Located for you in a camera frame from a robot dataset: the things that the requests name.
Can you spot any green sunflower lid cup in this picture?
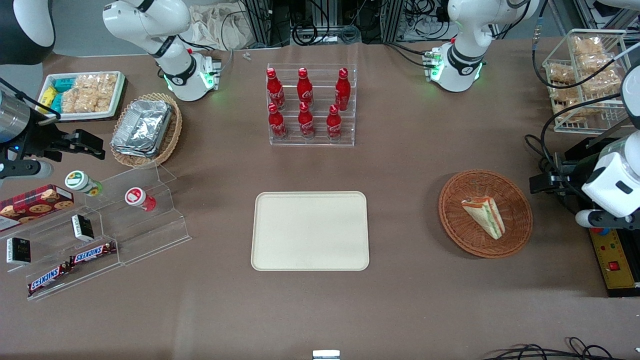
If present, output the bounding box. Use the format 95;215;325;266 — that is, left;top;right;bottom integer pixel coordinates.
64;170;104;197

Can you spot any white wire basket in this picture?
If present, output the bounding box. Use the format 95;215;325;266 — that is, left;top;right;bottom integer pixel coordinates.
542;28;640;135

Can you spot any yellow control box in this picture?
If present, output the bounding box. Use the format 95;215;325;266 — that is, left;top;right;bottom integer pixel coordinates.
587;226;640;299

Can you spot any aluminium foil tray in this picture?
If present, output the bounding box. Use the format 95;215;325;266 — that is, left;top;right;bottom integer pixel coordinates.
110;99;173;159

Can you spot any clear acrylic bottle rack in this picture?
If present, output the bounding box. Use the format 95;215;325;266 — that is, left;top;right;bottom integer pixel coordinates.
267;63;357;147

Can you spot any red tartan cookie box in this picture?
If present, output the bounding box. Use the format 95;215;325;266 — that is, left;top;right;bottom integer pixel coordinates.
0;184;75;232

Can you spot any clear acrylic step shelf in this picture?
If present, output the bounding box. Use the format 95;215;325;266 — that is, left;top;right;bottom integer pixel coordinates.
0;162;192;302

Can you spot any Snickers chocolate bar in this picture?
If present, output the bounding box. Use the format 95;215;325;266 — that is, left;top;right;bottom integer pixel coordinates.
68;241;117;266
27;263;71;296

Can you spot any black coiled table cable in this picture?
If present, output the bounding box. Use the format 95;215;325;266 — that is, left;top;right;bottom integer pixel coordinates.
524;134;566;173

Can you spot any aluminium frame post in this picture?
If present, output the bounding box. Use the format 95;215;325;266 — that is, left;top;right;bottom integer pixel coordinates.
381;0;405;44
244;0;273;49

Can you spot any triangular sandwich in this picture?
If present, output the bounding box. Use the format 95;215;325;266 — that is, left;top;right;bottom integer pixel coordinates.
461;196;506;240

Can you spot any beige cloth bag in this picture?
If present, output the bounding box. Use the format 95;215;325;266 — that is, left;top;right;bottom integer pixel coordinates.
186;4;257;52

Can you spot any oval light wicker basket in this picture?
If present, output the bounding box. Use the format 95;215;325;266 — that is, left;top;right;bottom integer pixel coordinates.
110;92;183;168

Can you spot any black cable at table edge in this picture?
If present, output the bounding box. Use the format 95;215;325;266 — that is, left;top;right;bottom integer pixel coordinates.
480;336;623;360

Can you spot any cream plastic serving tray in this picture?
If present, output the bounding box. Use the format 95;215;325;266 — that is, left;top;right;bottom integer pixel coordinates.
251;191;370;272

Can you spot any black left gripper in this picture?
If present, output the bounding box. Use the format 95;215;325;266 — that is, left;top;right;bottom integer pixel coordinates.
529;149;602;202

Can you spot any white rectangular snack tray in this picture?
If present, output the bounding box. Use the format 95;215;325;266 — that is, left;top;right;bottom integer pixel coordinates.
36;71;126;121

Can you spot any small black box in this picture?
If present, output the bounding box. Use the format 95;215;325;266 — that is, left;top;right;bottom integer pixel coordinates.
71;214;95;242
6;237;32;265

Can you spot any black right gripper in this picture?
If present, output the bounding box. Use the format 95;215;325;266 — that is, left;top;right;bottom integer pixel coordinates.
0;117;106;165

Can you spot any red cola bottle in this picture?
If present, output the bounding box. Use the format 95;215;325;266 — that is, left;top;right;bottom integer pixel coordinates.
297;68;315;109
335;68;352;112
266;68;286;111
298;102;316;140
268;103;289;141
326;104;343;141

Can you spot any black cable bundle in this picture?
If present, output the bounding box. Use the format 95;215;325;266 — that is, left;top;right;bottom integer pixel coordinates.
289;0;363;47

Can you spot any clear bag of crackers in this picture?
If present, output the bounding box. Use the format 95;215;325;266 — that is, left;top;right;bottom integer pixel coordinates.
549;84;582;104
572;36;607;57
74;74;102;95
60;89;98;114
576;52;622;97
547;62;577;85
556;101;587;124
96;73;119;113

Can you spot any red strawberry lid cup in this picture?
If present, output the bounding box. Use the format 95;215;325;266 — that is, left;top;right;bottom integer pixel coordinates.
124;187;157;213

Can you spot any round brown wicker basket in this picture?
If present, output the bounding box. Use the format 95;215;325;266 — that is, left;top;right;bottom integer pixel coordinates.
438;170;534;259

